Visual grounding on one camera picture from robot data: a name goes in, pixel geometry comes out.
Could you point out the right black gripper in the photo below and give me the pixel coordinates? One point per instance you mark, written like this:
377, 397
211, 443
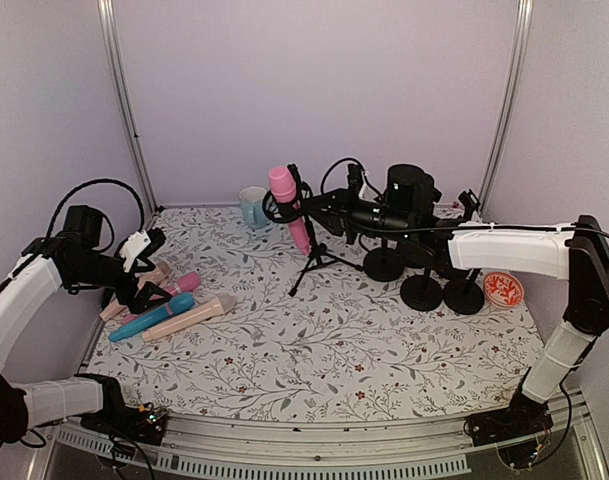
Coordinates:
337, 214

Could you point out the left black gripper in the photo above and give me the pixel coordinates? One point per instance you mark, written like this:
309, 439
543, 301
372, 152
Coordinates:
138, 302

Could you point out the black tripod shock-mount stand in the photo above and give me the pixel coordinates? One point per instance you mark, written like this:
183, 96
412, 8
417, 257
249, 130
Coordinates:
319, 256

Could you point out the blue microphone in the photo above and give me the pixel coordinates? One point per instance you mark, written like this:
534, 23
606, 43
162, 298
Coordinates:
175, 306

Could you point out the short pink microphone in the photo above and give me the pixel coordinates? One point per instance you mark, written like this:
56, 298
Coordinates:
186, 283

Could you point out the tall pink microphone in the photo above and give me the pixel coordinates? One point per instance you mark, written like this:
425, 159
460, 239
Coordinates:
284, 190

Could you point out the round stand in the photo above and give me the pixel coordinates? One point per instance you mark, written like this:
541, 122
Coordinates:
383, 263
418, 256
443, 264
463, 295
421, 292

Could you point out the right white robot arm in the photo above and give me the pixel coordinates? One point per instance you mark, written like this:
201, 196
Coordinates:
451, 252

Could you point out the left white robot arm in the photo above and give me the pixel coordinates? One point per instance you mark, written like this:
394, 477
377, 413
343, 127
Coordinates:
71, 260

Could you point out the floral table mat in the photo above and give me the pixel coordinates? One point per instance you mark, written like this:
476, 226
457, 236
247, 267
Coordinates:
327, 346

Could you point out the orange patterned small bowl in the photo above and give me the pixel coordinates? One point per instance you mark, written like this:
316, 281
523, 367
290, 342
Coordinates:
503, 289

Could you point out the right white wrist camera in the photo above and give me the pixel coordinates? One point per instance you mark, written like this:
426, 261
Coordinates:
356, 181

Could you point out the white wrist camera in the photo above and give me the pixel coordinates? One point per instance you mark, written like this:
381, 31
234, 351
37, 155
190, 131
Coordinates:
356, 181
139, 247

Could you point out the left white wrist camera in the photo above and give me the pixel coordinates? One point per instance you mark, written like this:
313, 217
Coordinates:
139, 247

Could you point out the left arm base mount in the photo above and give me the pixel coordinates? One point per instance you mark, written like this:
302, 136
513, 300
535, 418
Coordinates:
116, 417

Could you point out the front aluminium rail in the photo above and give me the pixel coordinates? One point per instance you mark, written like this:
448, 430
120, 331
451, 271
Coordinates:
422, 448

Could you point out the right aluminium frame post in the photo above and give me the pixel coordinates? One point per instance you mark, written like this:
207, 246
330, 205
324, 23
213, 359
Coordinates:
516, 64

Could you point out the aluminium frame post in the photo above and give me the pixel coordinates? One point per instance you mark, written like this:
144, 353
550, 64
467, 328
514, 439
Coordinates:
108, 27
516, 64

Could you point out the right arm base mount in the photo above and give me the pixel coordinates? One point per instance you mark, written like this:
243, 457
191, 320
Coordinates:
521, 417

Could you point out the left aluminium frame post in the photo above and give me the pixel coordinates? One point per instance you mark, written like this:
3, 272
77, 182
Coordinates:
108, 27

